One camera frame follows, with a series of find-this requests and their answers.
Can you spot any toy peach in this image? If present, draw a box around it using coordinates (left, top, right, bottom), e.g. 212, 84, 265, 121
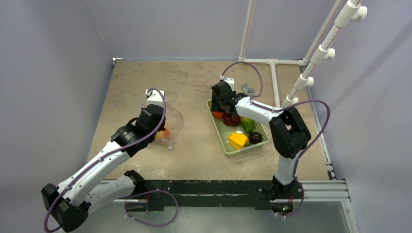
155, 126, 170, 141

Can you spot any clear zip top bag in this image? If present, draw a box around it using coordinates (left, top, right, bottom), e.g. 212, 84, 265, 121
135, 94, 185, 151

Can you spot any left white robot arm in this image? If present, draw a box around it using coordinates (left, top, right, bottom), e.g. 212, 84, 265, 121
41, 104, 166, 233

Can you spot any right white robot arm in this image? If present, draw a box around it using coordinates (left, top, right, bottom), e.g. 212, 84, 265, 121
211, 81, 311, 198

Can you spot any red toy tomato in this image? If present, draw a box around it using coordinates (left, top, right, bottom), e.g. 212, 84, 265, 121
211, 111, 225, 119

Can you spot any dark red toy apple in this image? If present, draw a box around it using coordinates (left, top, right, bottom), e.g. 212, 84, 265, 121
223, 114, 241, 127

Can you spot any grey adjustable wrench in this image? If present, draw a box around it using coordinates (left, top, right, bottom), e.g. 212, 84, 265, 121
241, 83, 255, 97

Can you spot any green plastic basket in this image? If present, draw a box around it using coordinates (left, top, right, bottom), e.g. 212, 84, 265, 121
206, 99, 270, 156

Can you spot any green orange toy mango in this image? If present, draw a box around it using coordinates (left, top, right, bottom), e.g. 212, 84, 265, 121
240, 116, 255, 133

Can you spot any yellow toy bell pepper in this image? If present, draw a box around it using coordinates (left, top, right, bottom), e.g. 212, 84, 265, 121
228, 132, 249, 150

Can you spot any dark purple toy plum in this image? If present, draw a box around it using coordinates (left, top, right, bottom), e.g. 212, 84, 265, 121
248, 132, 263, 144

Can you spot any black base bar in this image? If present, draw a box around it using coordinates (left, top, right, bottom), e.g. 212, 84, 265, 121
133, 180, 304, 212

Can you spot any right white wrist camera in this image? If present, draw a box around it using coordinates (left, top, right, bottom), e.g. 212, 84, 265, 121
220, 75, 235, 91

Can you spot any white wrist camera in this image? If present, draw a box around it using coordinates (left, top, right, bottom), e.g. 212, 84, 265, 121
220, 75, 235, 91
145, 89, 165, 107

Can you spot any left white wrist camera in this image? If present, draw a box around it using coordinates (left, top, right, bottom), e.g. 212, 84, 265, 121
145, 89, 165, 107

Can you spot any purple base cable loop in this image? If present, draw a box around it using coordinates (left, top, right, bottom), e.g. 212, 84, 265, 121
124, 189, 180, 228

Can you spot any white pvc pipe frame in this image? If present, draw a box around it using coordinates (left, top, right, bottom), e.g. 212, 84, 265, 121
238, 0, 368, 107

